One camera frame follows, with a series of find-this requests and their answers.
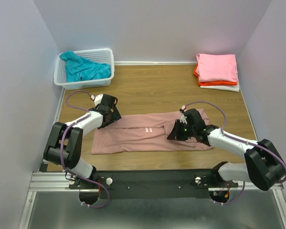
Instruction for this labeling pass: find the folded white t-shirt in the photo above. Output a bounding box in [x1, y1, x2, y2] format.
[200, 83, 240, 92]

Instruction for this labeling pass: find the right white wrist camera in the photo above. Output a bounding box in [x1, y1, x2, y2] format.
[179, 105, 187, 124]

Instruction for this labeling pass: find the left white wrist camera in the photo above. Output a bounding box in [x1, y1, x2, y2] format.
[90, 94, 103, 106]

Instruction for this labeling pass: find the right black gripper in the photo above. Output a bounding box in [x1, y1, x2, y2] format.
[166, 119, 195, 141]

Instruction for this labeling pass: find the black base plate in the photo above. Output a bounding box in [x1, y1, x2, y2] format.
[69, 169, 238, 204]

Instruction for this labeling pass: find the teal t-shirt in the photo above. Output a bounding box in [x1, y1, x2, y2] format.
[59, 51, 111, 83]

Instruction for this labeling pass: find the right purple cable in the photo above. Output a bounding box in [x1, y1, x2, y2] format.
[181, 101, 286, 206]

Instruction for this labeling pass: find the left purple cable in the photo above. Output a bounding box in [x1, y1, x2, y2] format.
[61, 90, 110, 208]

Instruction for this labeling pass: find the folded light pink t-shirt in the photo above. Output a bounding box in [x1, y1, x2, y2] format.
[196, 53, 238, 83]

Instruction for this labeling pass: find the folded orange t-shirt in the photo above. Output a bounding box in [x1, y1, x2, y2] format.
[193, 64, 237, 86]

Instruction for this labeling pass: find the white plastic laundry basket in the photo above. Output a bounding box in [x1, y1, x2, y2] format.
[53, 48, 114, 90]

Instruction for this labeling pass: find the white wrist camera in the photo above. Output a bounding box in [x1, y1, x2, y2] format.
[179, 105, 187, 124]
[90, 94, 103, 106]

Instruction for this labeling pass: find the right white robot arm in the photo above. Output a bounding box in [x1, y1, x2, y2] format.
[167, 109, 286, 191]

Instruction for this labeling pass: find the dusty pink graphic t-shirt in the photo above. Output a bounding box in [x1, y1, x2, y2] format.
[91, 111, 212, 155]

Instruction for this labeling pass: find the aluminium frame rail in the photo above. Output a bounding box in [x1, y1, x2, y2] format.
[19, 159, 286, 229]

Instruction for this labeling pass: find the purple cable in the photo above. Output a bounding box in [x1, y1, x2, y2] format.
[181, 101, 286, 206]
[61, 90, 110, 208]

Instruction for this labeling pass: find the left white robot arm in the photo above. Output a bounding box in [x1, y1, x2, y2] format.
[43, 94, 121, 188]

